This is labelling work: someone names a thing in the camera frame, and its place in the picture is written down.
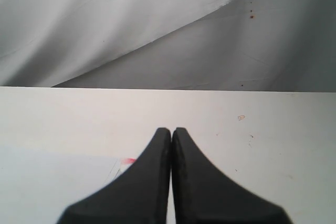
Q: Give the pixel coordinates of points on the grey backdrop cloth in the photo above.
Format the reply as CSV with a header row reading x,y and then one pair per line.
x,y
240,45

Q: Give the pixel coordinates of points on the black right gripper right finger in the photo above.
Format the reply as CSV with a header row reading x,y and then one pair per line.
x,y
203,194

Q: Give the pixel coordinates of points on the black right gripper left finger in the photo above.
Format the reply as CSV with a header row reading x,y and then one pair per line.
x,y
138,195

